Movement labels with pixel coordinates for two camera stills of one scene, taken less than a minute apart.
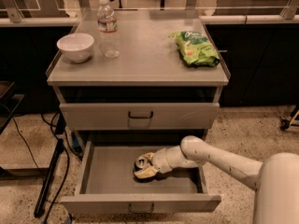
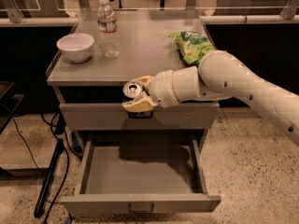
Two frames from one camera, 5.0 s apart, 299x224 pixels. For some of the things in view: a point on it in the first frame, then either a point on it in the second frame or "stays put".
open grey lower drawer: [107, 183] stays put
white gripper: [160, 161] to [163, 88]
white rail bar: [205, 20] stays put
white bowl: [76, 47] stays put
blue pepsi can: [140, 163] to [133, 90]
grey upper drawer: [137, 116] stays put
